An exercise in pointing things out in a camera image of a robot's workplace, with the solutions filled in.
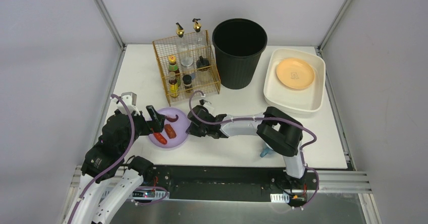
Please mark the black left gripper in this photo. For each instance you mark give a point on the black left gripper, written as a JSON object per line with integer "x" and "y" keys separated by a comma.
{"x": 143, "y": 124}

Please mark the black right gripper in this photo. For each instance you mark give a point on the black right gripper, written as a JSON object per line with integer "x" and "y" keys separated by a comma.
{"x": 194, "y": 122}

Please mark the purple plate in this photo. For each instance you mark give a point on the purple plate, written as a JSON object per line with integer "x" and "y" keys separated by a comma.
{"x": 180, "y": 127}

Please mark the small yellow label bottle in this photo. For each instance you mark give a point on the small yellow label bottle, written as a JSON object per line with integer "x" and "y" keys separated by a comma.
{"x": 173, "y": 84}

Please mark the small black spice jar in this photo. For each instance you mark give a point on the small black spice jar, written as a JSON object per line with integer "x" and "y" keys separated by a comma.
{"x": 187, "y": 81}

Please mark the black lid spice jar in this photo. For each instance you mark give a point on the black lid spice jar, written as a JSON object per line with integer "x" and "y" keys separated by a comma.
{"x": 203, "y": 70}

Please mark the gold wire basket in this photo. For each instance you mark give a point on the gold wire basket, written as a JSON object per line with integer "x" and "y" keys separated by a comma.
{"x": 167, "y": 46}

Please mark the blue mug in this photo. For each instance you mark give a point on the blue mug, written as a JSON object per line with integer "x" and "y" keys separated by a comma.
{"x": 267, "y": 150}

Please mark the clear oil dispenser bottle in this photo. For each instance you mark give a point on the clear oil dispenser bottle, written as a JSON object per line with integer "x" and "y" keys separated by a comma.
{"x": 181, "y": 43}

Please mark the orange plate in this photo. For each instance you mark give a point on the orange plate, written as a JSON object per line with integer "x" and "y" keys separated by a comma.
{"x": 295, "y": 73}

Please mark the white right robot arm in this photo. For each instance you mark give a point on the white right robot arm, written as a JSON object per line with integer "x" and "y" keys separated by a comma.
{"x": 280, "y": 132}

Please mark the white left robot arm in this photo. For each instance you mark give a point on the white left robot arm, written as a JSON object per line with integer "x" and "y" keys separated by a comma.
{"x": 104, "y": 159}

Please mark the dark octopus tentacle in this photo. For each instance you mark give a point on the dark octopus tentacle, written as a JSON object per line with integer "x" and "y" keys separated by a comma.
{"x": 171, "y": 118}

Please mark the red sausage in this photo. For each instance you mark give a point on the red sausage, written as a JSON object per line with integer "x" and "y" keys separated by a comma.
{"x": 160, "y": 138}

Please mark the brown sausage piece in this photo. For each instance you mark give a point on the brown sausage piece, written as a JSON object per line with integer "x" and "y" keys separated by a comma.
{"x": 169, "y": 130}

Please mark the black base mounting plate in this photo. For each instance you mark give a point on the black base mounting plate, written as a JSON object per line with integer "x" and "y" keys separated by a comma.
{"x": 219, "y": 183}

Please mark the black ribbed trash bin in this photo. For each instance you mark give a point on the black ribbed trash bin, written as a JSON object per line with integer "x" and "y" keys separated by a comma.
{"x": 238, "y": 45}

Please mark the white square tub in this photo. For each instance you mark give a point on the white square tub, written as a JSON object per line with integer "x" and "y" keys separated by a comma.
{"x": 306, "y": 101}

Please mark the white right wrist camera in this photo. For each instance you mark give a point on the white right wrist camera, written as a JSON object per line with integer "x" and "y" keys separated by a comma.
{"x": 206, "y": 104}

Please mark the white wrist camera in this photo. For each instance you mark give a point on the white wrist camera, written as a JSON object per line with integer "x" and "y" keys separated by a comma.
{"x": 206, "y": 104}
{"x": 129, "y": 98}

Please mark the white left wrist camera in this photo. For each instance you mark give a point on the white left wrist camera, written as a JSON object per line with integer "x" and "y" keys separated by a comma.
{"x": 129, "y": 98}

